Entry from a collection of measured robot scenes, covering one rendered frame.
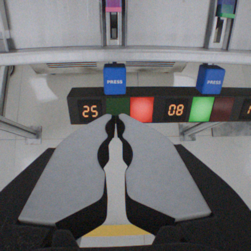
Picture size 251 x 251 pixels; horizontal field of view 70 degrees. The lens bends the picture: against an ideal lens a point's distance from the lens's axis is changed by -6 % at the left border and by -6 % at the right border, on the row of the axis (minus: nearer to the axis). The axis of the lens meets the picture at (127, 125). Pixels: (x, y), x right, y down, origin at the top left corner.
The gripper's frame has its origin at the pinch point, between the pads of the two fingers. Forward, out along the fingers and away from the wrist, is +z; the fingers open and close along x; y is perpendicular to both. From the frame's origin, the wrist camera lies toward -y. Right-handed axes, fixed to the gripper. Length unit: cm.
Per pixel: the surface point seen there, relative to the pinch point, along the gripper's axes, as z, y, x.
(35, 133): 63, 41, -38
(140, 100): 10.7, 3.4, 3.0
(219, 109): 10.7, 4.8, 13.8
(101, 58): 7.5, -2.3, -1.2
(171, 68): 76, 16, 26
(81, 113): 10.7, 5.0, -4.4
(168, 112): 10.7, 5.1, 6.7
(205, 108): 10.7, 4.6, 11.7
